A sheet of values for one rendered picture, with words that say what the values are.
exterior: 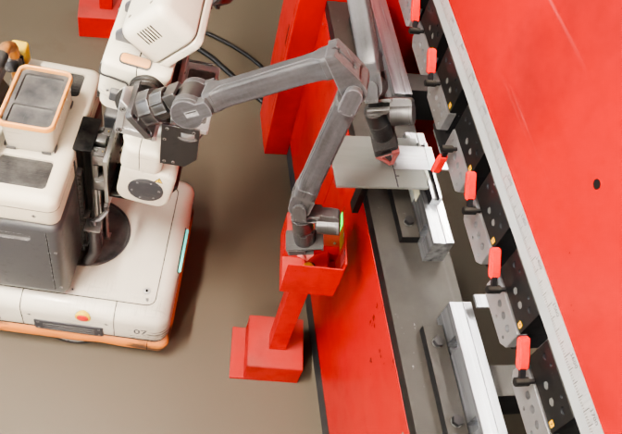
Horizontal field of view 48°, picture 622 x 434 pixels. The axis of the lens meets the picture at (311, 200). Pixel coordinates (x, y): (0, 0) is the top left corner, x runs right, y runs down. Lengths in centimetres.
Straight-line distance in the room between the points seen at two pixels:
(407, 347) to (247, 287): 113
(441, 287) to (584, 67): 83
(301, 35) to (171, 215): 83
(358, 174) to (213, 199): 122
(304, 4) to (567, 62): 144
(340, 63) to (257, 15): 244
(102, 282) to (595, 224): 169
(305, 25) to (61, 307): 132
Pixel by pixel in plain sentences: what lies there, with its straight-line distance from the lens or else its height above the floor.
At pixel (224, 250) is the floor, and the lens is 290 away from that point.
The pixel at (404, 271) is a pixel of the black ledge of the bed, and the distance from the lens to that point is 194.
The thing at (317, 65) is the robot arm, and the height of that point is 144.
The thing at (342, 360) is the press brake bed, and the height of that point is 38.
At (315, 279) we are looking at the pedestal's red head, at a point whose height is 74.
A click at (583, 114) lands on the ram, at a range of 132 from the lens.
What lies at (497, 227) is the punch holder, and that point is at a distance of 156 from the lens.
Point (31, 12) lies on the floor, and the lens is 382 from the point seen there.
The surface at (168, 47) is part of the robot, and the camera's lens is 173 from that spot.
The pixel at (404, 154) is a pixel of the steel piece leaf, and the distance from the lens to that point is 202.
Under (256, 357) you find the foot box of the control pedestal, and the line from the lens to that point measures 256.
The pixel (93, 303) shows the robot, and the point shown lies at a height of 28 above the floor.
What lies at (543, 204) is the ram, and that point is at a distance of 141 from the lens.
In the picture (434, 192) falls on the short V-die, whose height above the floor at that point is 99.
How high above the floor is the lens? 244
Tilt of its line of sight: 52 degrees down
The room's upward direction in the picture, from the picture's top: 19 degrees clockwise
